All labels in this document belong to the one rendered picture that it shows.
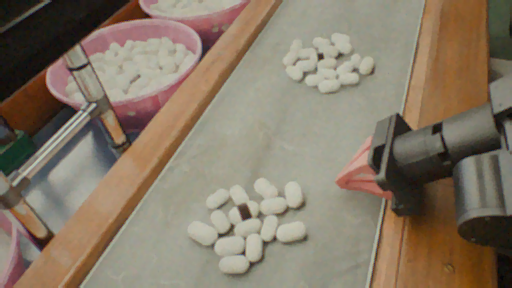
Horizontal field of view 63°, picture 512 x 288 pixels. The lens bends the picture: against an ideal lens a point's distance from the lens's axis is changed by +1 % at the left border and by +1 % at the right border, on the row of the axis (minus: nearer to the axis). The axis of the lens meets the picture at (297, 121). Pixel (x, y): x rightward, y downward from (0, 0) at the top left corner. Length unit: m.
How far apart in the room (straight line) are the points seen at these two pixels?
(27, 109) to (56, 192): 0.18
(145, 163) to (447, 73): 0.47
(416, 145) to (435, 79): 0.26
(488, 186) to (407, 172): 0.10
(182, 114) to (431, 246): 0.39
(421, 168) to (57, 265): 0.40
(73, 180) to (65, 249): 0.22
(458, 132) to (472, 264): 0.14
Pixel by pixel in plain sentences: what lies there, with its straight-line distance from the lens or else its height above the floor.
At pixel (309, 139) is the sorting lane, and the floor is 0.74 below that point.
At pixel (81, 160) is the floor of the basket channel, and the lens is 0.78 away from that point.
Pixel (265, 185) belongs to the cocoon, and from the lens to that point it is 0.52.
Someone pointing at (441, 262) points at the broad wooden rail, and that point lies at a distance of 0.46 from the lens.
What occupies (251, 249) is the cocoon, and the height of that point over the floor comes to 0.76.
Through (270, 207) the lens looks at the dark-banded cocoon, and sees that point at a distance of 0.50.
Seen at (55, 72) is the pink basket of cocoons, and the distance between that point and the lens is 0.85.
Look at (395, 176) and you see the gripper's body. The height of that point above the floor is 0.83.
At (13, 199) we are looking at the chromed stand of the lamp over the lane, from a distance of 0.52.
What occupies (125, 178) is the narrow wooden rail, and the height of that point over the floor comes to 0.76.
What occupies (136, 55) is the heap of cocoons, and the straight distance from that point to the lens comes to 0.85.
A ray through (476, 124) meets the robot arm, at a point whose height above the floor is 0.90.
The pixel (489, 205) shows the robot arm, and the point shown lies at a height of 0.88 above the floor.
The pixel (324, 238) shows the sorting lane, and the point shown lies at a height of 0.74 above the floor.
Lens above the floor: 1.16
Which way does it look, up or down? 43 degrees down
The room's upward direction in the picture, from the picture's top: 5 degrees counter-clockwise
